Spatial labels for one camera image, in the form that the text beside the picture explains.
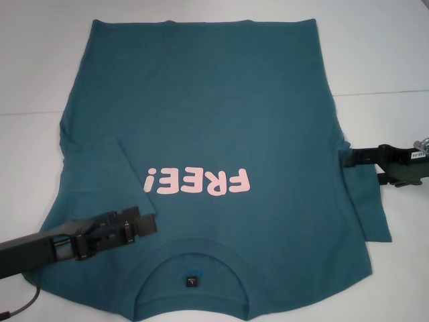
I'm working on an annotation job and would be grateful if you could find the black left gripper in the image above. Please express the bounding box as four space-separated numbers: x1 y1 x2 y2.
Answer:
0 207 142 280

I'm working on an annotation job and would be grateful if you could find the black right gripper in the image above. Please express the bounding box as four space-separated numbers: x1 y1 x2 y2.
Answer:
345 144 429 187

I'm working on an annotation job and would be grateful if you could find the teal FREE print t-shirt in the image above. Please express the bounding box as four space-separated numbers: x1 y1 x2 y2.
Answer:
21 19 393 322

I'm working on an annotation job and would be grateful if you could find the silver cable connector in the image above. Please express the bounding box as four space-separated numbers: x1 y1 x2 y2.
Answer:
414 136 429 156

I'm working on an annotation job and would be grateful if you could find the dark left arm cable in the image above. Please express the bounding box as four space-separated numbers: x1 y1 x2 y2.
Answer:
0 280 42 318

